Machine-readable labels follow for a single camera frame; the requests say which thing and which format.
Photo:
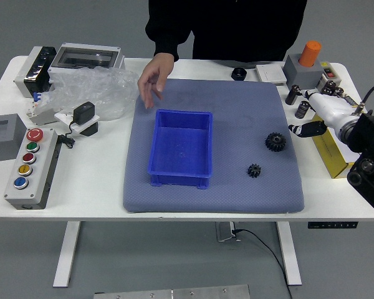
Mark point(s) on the big black gear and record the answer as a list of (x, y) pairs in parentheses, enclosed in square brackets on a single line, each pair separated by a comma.
[(275, 142)]

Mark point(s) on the white red-button switch box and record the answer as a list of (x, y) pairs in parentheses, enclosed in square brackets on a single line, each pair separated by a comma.
[(328, 73)]

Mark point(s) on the grey box with black panel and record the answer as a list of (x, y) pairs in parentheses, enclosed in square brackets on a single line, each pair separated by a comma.
[(22, 78)]

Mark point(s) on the grey block holder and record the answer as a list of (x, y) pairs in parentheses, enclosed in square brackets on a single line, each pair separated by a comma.
[(302, 76)]

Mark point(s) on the orange cylinder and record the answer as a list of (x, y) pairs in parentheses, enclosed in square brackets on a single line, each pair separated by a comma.
[(310, 53)]

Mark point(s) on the grey push-button control box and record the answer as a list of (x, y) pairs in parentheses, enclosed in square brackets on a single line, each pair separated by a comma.
[(22, 187)]

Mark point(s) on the person's right forearm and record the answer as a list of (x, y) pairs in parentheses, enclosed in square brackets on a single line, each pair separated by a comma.
[(165, 37)]

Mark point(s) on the flat black component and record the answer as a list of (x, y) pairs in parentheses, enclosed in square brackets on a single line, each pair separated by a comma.
[(350, 100)]

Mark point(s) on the person's right hand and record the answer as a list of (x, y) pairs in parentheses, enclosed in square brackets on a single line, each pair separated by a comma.
[(156, 68)]

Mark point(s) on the black hex nut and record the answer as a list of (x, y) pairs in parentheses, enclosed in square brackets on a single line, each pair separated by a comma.
[(238, 74)]

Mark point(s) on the blue plastic box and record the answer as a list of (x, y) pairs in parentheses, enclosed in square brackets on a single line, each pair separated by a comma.
[(180, 149)]

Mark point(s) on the grey metal plate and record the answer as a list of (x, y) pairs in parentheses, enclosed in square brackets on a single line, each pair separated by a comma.
[(174, 292)]

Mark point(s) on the white socket plate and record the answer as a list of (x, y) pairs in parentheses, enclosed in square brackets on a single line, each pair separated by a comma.
[(62, 117)]

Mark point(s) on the blue-grey padded mat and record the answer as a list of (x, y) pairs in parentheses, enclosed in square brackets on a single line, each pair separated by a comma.
[(237, 193)]

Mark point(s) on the white wall switch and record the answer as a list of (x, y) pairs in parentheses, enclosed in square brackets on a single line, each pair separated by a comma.
[(269, 73)]

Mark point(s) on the grey clear-lid distribution box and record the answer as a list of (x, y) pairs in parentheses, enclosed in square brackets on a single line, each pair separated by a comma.
[(81, 57)]

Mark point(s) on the clear plastic bag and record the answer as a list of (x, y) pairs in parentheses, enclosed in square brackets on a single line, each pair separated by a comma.
[(106, 87)]

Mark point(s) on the grey under-table power box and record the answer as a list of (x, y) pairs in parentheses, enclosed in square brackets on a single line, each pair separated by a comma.
[(224, 232)]

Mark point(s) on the person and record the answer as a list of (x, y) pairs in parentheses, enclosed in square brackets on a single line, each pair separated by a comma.
[(237, 28)]

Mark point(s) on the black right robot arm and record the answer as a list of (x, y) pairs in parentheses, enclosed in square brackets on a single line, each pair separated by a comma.
[(369, 130)]

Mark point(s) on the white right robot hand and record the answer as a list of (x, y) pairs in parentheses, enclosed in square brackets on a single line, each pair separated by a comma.
[(327, 109)]

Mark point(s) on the small black gear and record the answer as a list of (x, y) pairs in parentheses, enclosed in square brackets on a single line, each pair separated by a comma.
[(254, 171)]

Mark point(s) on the white table leg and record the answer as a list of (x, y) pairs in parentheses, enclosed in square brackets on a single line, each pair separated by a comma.
[(289, 252), (67, 252)]

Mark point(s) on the yellow and white carton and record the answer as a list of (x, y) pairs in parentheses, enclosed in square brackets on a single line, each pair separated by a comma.
[(330, 155)]

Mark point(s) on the white circuit breaker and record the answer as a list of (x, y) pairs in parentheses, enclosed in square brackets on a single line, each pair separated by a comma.
[(40, 116)]

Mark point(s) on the black power adapter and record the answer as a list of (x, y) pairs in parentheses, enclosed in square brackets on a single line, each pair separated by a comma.
[(84, 111)]

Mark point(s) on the dark brown capacitor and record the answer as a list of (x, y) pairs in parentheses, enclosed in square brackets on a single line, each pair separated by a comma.
[(329, 84), (338, 91), (325, 91), (300, 110), (293, 94)]

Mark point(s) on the black table height controller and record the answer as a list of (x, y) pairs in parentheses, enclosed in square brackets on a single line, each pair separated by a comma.
[(333, 225)]

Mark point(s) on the grey hollow square block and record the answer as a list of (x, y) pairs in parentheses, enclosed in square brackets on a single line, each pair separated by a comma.
[(17, 137)]

